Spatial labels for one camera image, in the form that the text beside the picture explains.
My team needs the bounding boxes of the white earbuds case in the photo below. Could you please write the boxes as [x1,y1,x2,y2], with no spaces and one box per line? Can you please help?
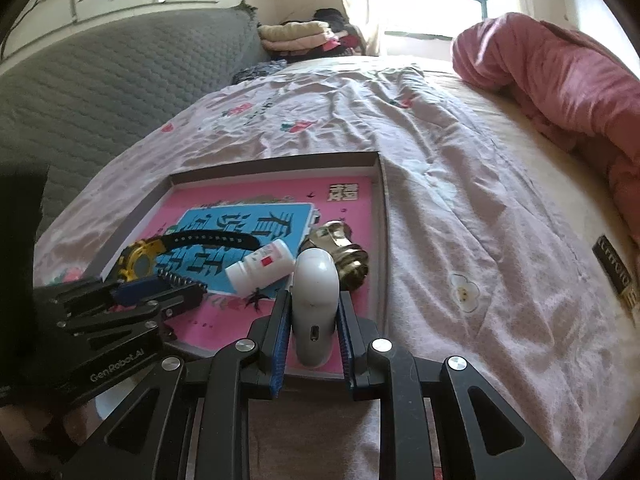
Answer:
[291,248,340,368]

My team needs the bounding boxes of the white pill bottle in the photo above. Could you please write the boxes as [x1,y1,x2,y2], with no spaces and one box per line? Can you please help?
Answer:
[224,240,295,297]

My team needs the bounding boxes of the yellow black wrist watch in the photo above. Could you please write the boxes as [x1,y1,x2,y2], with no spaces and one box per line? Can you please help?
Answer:
[108,229,260,283]

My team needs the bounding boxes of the brass metal fitting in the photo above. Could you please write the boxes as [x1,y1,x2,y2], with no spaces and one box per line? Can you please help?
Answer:
[298,220,369,292]

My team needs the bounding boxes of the shallow grey cardboard box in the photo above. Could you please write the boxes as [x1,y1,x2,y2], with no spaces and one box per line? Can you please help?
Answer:
[88,152,388,380]

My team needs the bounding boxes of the pink and blue booklet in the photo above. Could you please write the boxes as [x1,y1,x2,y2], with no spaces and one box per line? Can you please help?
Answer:
[115,172,378,352]

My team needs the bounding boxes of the strawberry print bed sheet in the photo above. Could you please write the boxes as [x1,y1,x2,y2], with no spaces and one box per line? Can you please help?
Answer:
[35,68,638,479]

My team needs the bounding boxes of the grey quilted headboard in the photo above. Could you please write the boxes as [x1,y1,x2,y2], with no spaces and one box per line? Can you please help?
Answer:
[1,2,267,232]

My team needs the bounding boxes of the black mattress label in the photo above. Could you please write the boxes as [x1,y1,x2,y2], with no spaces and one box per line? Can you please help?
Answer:
[592,235,639,311]

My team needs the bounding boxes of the dark patterned cloth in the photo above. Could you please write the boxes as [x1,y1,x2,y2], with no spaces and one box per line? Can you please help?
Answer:
[231,60,288,84]

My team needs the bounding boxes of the folded clothes pile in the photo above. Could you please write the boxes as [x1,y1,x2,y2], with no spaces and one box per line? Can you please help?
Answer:
[258,8,367,64]

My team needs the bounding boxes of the pink quilt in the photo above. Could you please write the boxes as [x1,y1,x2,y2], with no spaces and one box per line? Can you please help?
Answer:
[452,13,639,238]

